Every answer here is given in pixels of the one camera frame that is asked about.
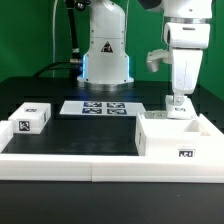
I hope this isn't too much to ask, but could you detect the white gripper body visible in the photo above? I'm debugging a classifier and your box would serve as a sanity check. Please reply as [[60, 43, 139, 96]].
[[163, 22, 210, 95]]

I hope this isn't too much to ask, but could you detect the white cabinet door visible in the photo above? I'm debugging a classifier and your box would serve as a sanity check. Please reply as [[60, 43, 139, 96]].
[[165, 95, 196, 120], [144, 110, 167, 119]]

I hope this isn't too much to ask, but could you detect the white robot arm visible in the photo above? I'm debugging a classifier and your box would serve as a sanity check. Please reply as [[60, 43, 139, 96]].
[[78, 0, 213, 105]]

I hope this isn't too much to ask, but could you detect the white U-shaped fence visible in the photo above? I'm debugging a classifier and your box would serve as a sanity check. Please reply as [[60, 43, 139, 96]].
[[0, 121, 224, 183]]

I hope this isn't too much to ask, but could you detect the white cabinet body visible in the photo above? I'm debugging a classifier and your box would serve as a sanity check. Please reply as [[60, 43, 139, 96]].
[[135, 111, 224, 159]]

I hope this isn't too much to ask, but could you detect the white thin cable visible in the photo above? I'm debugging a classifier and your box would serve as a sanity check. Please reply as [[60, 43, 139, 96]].
[[51, 0, 59, 79]]

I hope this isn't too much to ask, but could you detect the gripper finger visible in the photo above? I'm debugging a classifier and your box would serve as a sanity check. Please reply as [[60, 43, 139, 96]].
[[173, 94, 184, 106]]

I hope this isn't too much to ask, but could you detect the small white tagged box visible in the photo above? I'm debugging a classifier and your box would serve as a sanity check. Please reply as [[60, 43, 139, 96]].
[[8, 102, 51, 134]]

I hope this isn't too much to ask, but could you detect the white sheet with markers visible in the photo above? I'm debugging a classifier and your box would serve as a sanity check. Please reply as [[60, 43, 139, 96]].
[[60, 101, 145, 116]]

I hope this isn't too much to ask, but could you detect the black corrugated cable hose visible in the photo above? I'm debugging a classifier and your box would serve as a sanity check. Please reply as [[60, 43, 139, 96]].
[[32, 0, 92, 79]]

